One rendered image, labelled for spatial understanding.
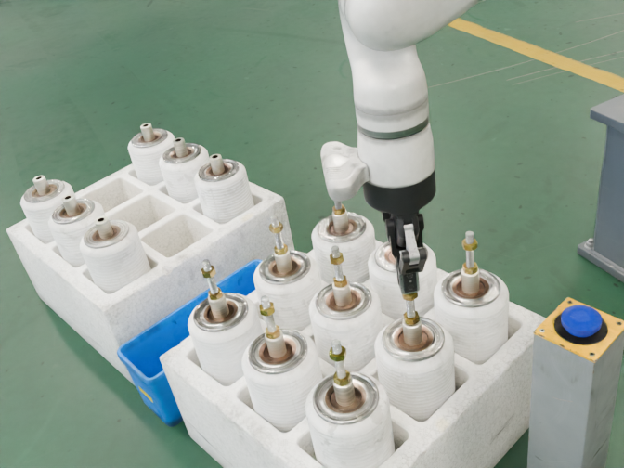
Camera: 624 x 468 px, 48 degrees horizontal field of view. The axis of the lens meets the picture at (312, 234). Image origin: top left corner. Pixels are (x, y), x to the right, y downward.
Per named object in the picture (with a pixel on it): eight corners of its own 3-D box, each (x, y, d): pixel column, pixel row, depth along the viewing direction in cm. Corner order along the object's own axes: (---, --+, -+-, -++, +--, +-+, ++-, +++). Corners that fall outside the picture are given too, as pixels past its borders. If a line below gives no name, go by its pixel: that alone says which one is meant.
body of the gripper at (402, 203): (443, 176, 67) (448, 253, 72) (423, 136, 74) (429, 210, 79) (367, 190, 67) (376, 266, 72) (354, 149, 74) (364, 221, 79)
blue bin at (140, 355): (268, 305, 132) (256, 256, 125) (307, 331, 125) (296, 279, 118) (135, 400, 117) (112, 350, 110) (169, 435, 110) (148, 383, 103)
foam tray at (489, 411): (357, 303, 129) (345, 225, 118) (547, 408, 104) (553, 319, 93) (188, 436, 109) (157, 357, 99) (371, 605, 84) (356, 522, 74)
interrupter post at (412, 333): (405, 349, 84) (403, 329, 82) (402, 335, 86) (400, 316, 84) (424, 346, 84) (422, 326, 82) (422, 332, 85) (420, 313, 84)
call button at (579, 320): (572, 312, 76) (574, 298, 75) (607, 328, 73) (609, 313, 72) (552, 332, 74) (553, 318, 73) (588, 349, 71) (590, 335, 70)
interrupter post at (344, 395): (331, 401, 79) (327, 382, 77) (344, 388, 80) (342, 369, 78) (346, 411, 77) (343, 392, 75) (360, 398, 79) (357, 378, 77)
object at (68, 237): (115, 267, 138) (84, 191, 127) (140, 286, 131) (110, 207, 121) (72, 292, 133) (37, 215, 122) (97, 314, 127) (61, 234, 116)
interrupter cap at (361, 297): (312, 290, 95) (311, 286, 95) (366, 279, 95) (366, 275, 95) (319, 327, 89) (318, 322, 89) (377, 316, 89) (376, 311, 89)
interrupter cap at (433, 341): (385, 367, 82) (385, 363, 81) (379, 323, 88) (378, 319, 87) (450, 359, 81) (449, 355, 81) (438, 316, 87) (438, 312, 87)
